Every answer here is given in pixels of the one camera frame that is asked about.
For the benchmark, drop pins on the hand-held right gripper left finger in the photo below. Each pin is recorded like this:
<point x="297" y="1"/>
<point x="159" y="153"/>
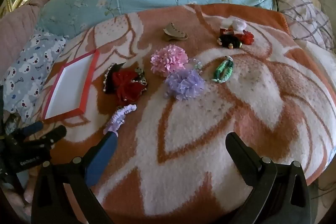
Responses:
<point x="102" y="161"/>

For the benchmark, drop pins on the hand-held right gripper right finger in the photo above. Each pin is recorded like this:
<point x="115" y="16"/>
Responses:
<point x="244" y="158"/>

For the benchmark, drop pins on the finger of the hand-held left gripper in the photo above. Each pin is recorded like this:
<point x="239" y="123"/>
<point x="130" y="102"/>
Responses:
<point x="53" y="134"/>
<point x="32" y="128"/>

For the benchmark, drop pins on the lilac ruffled scrunchie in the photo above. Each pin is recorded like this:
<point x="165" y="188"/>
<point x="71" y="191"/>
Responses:
<point x="120" y="116"/>

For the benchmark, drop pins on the red and white box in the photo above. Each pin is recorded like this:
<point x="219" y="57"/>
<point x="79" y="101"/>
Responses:
<point x="69" y="87"/>

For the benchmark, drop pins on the red and black bow clip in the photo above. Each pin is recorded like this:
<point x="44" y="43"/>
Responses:
<point x="126" y="83"/>

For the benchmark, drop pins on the pink flower scrunchie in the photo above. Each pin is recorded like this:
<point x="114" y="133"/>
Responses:
<point x="169" y="60"/>

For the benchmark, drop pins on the beige hair claw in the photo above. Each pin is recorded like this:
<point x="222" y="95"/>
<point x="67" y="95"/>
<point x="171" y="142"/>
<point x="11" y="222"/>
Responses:
<point x="173" y="31"/>

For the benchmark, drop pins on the orange and white blanket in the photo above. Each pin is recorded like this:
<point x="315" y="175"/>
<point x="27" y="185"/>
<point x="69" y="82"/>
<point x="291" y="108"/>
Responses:
<point x="204" y="134"/>

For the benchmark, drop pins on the grey koala print pillow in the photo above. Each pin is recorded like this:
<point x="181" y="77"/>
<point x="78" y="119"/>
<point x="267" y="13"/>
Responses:
<point x="29" y="69"/>

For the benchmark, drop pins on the green crochet hair clip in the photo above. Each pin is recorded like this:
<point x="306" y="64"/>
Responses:
<point x="223" y="70"/>

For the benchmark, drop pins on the purple flower scrunchie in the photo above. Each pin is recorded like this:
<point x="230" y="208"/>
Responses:
<point x="185" y="83"/>

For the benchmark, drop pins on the pink quilted cloth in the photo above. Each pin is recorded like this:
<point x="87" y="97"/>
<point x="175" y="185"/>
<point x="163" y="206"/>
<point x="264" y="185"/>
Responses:
<point x="15" y="29"/>

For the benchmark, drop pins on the black beaded scrunchie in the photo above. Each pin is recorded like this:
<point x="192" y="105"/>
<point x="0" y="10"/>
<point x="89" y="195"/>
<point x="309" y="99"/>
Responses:
<point x="231" y="41"/>

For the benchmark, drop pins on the plaid pillow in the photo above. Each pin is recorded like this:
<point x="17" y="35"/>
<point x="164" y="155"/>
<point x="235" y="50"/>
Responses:
<point x="304" y="19"/>

